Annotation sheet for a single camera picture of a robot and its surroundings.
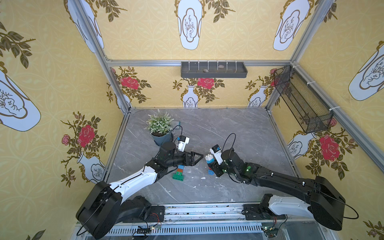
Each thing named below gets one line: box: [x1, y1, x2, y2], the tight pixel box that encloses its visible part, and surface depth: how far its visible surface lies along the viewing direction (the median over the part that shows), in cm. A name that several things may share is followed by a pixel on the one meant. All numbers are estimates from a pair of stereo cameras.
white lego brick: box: [205, 154, 214, 161], surface depth 81 cm
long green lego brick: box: [172, 171, 185, 182], surface depth 86 cm
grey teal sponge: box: [173, 121, 182, 127], surface depth 112 cm
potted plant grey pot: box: [143, 109, 174, 145], surface depth 90 cm
